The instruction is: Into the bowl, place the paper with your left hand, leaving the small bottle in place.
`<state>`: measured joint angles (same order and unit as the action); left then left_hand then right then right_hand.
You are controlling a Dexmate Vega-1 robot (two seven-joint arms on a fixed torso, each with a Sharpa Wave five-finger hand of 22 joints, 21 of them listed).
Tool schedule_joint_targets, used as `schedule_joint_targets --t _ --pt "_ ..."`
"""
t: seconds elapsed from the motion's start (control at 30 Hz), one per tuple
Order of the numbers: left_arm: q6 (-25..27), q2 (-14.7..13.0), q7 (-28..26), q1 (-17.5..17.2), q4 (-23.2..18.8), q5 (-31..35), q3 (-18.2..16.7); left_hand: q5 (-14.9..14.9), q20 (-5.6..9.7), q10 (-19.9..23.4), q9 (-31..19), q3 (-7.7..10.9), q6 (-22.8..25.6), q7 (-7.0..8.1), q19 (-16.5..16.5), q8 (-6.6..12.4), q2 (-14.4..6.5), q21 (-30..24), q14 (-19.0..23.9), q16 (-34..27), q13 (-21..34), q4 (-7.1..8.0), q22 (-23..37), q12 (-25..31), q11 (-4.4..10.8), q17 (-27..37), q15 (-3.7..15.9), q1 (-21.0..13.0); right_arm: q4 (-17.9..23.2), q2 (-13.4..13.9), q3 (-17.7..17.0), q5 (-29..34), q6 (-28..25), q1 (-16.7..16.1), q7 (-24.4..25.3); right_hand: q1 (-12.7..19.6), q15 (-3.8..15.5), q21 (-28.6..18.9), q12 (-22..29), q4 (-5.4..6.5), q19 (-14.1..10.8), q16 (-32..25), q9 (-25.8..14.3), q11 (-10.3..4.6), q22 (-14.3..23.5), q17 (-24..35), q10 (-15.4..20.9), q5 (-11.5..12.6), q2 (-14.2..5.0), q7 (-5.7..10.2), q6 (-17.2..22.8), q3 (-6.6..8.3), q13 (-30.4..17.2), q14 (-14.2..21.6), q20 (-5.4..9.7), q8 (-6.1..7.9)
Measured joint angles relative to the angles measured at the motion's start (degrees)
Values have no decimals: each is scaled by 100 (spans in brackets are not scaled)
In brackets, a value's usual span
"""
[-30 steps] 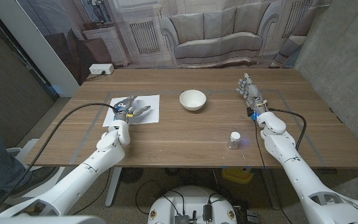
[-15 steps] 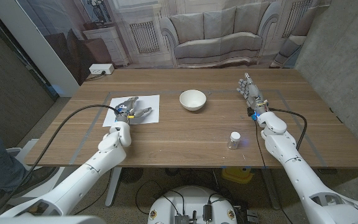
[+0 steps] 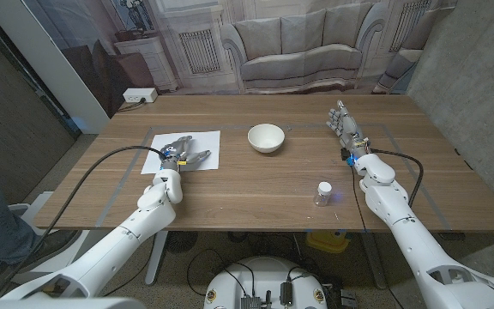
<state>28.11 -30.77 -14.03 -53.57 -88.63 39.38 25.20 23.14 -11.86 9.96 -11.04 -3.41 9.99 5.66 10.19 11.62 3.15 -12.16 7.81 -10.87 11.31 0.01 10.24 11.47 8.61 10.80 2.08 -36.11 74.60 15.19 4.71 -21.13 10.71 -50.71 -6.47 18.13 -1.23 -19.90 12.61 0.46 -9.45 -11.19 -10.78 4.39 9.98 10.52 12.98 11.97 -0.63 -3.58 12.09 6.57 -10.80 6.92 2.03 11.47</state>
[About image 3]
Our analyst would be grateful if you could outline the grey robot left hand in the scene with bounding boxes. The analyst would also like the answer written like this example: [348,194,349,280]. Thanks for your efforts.
[159,135,212,173]

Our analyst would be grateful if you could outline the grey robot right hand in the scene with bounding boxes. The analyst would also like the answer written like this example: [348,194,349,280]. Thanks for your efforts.
[326,100,371,161]

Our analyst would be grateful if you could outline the white paper sheet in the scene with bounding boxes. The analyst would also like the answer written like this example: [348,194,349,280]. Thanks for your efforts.
[140,130,221,175]

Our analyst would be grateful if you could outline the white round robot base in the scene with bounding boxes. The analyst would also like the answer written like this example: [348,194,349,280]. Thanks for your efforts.
[203,256,328,309]

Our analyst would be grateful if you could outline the small clear bottle white cap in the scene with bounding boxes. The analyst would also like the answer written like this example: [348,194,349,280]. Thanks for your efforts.
[313,181,334,208]

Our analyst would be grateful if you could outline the white ceramic bowl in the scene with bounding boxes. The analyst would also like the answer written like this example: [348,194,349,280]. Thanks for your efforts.
[247,123,286,155]

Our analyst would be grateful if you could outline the white power strip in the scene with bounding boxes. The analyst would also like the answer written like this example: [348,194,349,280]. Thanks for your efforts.
[122,87,159,104]

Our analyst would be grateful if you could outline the black round floor fan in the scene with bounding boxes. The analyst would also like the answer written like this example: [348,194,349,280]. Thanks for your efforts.
[165,230,199,254]

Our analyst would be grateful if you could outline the printed living room backdrop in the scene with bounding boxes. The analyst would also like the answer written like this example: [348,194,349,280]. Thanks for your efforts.
[21,0,458,119]

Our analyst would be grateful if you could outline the white metal table leg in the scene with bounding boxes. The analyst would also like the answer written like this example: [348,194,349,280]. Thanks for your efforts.
[144,230,170,287]
[360,231,389,291]

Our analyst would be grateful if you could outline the yellow plastic object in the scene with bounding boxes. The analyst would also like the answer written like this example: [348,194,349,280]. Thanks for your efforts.
[305,230,351,254]

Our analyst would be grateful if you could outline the dark person shoe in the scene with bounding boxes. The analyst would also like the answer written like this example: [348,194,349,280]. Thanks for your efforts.
[0,229,81,282]

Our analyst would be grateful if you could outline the white robot torso edge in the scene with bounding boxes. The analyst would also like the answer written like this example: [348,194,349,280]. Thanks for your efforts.
[0,297,148,309]

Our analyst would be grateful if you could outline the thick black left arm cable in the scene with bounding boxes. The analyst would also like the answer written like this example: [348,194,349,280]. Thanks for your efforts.
[0,145,166,300]

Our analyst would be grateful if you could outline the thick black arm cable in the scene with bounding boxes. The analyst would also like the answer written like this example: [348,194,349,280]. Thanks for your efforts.
[369,148,425,208]
[0,145,166,300]

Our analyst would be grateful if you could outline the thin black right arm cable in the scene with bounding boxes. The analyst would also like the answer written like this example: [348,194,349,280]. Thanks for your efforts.
[350,166,407,309]

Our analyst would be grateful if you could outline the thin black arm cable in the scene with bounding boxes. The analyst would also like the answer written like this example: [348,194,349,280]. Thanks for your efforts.
[350,166,407,309]
[100,231,159,298]

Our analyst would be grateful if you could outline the black power strip cord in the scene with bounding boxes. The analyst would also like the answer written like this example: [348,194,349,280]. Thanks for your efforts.
[117,97,148,113]

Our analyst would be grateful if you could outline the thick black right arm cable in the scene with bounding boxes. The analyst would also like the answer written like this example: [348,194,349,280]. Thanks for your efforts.
[369,148,425,208]

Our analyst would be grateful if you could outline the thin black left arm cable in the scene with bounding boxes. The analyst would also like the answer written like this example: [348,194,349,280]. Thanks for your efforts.
[100,231,159,298]

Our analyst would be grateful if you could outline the black looped floor cable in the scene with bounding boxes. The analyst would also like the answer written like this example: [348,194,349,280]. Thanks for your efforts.
[185,247,256,298]

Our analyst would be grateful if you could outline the white wall pillar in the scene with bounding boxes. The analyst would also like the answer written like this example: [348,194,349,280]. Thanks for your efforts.
[0,0,111,135]

